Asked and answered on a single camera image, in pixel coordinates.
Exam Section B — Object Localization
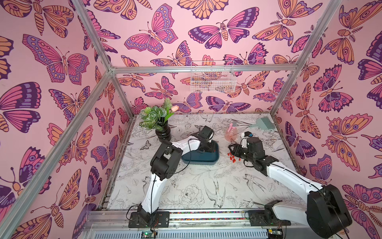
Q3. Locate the teal plastic storage box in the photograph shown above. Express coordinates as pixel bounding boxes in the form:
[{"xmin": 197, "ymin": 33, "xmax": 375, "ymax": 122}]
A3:
[{"xmin": 182, "ymin": 140, "xmax": 220, "ymax": 165}]

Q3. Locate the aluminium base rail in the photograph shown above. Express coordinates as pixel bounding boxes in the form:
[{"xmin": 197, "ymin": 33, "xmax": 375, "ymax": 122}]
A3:
[{"xmin": 80, "ymin": 209, "xmax": 318, "ymax": 239}]

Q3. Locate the green dustpan brush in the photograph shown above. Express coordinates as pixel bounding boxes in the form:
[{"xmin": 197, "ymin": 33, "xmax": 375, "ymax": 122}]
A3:
[{"xmin": 249, "ymin": 117, "xmax": 276, "ymax": 130}]

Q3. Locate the green plant in black vase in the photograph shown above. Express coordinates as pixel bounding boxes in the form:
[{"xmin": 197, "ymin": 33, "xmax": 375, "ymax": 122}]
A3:
[{"xmin": 139, "ymin": 98, "xmax": 179, "ymax": 142}]

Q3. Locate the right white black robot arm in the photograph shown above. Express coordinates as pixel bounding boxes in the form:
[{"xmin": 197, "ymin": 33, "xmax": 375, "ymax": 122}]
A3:
[{"xmin": 228, "ymin": 143, "xmax": 353, "ymax": 239}]

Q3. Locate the white wire basket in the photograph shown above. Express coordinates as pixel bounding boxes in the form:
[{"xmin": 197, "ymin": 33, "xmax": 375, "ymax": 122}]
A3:
[{"xmin": 189, "ymin": 65, "xmax": 237, "ymax": 94}]

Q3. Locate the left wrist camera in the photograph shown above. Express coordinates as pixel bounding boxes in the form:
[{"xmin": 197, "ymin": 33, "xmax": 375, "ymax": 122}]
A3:
[{"xmin": 199, "ymin": 125, "xmax": 214, "ymax": 140}]

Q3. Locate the pink spray bottle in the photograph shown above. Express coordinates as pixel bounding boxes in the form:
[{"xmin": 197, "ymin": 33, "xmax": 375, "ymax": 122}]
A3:
[{"xmin": 225, "ymin": 122, "xmax": 238, "ymax": 142}]

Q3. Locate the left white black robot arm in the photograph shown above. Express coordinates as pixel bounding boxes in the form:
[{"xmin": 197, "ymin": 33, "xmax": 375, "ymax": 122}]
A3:
[{"xmin": 129, "ymin": 136, "xmax": 219, "ymax": 229}]

